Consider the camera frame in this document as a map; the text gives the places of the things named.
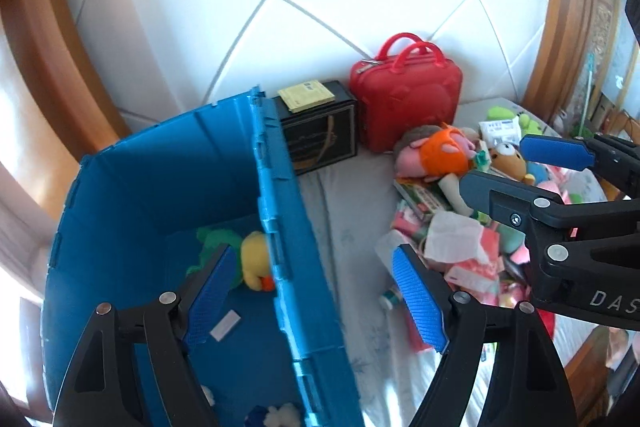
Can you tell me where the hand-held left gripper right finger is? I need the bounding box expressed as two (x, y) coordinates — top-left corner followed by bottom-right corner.
(391, 243), (581, 427)

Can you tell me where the green pink flat box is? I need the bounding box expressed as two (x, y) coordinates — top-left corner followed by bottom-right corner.
(392, 177), (451, 215)

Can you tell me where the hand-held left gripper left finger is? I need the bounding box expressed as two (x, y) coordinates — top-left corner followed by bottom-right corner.
(52, 243), (240, 427)

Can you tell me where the brown bear plush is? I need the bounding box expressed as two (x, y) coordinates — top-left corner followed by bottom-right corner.
(487, 142), (536, 185)

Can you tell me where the yellow duck plush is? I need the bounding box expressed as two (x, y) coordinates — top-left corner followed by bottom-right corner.
(240, 231), (277, 293)

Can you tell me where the mop with turquoise handle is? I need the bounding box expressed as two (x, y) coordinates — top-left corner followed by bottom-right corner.
(575, 54), (598, 138)

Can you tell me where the pink plush in orange dress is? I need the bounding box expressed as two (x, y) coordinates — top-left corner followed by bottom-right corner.
(392, 123), (481, 185)

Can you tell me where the small white plush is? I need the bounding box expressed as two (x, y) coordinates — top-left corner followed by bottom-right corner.
(244, 402), (303, 427)

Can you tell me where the yellow sticky note pad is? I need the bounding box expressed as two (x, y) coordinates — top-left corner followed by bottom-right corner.
(278, 78), (335, 114)

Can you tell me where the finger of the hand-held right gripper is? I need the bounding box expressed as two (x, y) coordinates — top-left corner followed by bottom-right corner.
(457, 170), (640, 249)
(519, 133), (640, 200)

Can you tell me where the white medicine box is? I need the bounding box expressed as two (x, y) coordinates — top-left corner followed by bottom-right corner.
(477, 117), (523, 148)

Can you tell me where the large green frog plush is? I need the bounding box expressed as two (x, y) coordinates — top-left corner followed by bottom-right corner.
(185, 227), (246, 278)

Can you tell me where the white medicine bottle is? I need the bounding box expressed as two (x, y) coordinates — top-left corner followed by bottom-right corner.
(378, 287), (406, 312)

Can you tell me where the black gift box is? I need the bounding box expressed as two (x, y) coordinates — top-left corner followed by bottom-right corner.
(272, 79), (360, 178)

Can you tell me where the blue plastic crate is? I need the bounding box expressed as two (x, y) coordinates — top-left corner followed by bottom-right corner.
(40, 84), (366, 427)

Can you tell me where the crumpled white tissue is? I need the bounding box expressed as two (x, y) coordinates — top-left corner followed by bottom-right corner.
(422, 209), (486, 265)

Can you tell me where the pale floral tablecloth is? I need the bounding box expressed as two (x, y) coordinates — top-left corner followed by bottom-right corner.
(295, 97), (616, 427)

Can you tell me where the green frog plush with eyes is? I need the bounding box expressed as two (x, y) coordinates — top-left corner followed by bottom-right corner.
(487, 106), (543, 135)

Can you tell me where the frosted glass door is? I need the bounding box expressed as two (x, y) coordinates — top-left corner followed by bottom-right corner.
(612, 0), (640, 108)

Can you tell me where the red carry case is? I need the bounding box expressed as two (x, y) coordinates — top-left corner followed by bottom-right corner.
(349, 33), (463, 152)

